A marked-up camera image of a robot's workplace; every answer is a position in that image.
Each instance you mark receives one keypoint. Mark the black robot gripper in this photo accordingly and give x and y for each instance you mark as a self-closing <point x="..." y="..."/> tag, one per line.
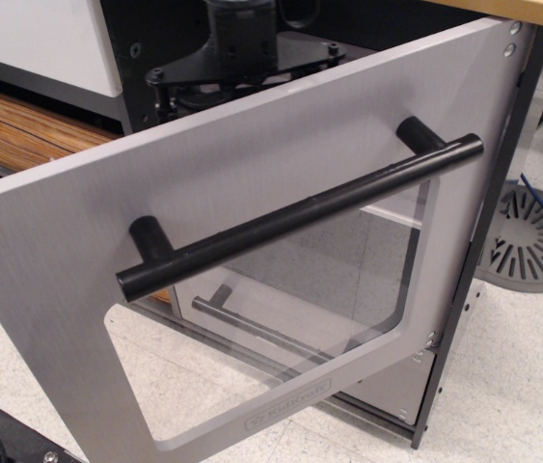
<point x="214" y="75"/>

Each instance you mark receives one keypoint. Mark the grey toy oven door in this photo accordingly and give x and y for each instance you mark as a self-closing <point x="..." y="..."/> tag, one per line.
<point x="64" y="225"/>

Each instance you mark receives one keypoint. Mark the white sink panel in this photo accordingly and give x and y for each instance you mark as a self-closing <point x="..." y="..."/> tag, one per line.
<point x="64" y="40"/>

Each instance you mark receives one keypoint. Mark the black oven door handle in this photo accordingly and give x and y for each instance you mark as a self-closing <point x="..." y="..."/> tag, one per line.
<point x="164" y="266"/>

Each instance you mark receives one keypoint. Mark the wooden countertop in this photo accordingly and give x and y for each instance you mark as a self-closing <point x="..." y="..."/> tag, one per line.
<point x="529" y="11"/>

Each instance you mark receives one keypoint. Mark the grey lower drawer front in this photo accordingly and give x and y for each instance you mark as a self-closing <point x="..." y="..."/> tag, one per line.
<point x="321" y="320"/>

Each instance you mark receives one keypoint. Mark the black metal plate with screw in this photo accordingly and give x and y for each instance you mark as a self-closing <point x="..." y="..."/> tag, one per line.
<point x="24" y="444"/>

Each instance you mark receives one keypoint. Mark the wood-pattern storage bin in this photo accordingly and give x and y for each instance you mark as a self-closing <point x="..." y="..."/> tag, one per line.
<point x="161" y="296"/>
<point x="31" y="136"/>

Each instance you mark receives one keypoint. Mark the black drawer handle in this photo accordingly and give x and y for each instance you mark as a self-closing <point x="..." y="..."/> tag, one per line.
<point x="271" y="345"/>

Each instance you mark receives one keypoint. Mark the grey round slotted base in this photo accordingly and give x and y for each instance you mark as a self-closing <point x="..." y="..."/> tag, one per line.
<point x="513" y="257"/>

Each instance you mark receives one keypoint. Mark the upper wood-pattern storage bin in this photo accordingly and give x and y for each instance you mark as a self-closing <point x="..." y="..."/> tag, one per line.
<point x="31" y="136"/>

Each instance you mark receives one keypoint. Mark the white oven shelf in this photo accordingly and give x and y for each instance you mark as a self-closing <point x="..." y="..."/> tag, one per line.
<point x="400" y="217"/>

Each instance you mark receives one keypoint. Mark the black toy kitchen frame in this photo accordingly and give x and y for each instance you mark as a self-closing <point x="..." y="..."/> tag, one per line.
<point x="180" y="377"/>

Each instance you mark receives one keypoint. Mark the lower wood-pattern storage bin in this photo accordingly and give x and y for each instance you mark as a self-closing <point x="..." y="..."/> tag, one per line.
<point x="161" y="296"/>

